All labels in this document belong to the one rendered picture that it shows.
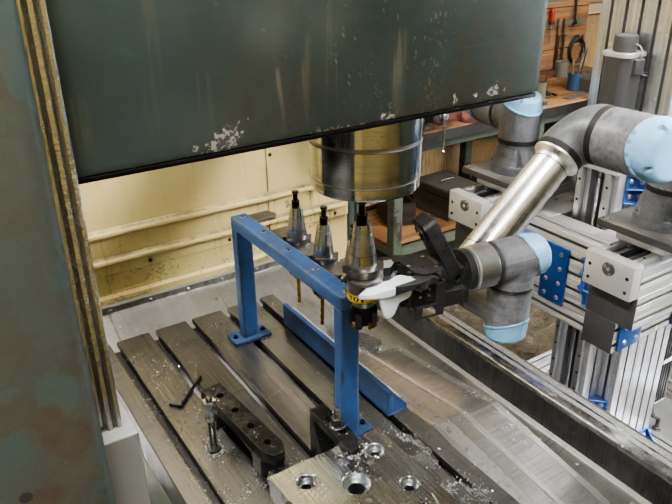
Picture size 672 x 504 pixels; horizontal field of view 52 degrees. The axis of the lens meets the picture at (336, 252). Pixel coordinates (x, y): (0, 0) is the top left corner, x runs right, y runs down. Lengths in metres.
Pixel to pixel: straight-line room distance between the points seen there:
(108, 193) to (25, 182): 1.49
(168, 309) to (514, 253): 1.17
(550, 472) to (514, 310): 0.57
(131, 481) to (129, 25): 0.42
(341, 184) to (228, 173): 1.14
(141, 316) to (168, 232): 0.25
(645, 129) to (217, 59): 0.85
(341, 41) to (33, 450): 0.50
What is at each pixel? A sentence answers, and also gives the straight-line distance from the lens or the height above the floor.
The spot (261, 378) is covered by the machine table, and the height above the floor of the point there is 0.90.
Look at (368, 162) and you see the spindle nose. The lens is 0.91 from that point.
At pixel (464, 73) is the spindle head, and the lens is 0.90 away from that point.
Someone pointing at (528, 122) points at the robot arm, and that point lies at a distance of 2.07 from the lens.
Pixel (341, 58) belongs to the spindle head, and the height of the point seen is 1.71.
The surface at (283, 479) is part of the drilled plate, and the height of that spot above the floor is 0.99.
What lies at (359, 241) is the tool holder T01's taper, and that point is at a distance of 1.02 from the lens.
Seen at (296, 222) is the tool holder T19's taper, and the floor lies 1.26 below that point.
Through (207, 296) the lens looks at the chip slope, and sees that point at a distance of 2.11.
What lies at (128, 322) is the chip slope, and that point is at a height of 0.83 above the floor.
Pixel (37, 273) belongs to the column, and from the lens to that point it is 0.47.
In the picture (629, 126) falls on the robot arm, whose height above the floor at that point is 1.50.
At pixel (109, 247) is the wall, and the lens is 1.99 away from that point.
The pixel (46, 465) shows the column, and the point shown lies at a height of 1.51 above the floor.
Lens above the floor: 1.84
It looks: 25 degrees down
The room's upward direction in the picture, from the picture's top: 1 degrees counter-clockwise
